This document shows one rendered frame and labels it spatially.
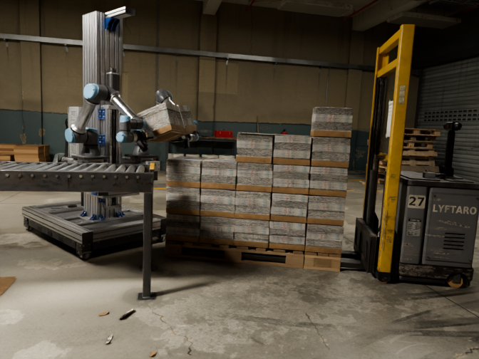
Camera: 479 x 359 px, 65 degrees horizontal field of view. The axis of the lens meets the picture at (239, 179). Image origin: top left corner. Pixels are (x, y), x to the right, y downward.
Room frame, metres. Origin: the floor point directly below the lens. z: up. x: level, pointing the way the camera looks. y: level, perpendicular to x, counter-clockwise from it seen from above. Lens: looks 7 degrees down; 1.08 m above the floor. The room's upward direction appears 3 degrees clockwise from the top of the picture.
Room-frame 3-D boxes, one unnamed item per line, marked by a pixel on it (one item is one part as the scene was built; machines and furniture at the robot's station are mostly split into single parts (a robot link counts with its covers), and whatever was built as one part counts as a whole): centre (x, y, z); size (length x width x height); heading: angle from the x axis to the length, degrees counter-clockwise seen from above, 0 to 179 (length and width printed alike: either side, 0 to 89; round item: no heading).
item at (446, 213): (3.02, -1.51, 0.40); 0.69 x 0.55 x 0.80; 173
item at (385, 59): (3.39, -1.19, 0.97); 0.09 x 0.09 x 1.75; 83
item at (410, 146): (8.91, -3.77, 0.65); 1.33 x 0.94 x 1.30; 106
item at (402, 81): (2.73, -1.11, 0.97); 0.09 x 0.09 x 1.75; 83
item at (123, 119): (2.74, 0.82, 1.10); 0.11 x 0.08 x 0.11; 148
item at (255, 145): (3.19, -0.13, 0.95); 0.38 x 0.29 x 0.23; 173
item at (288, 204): (3.20, 0.00, 0.42); 1.17 x 0.39 x 0.83; 83
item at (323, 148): (3.11, -0.72, 0.65); 0.39 x 0.30 x 1.29; 173
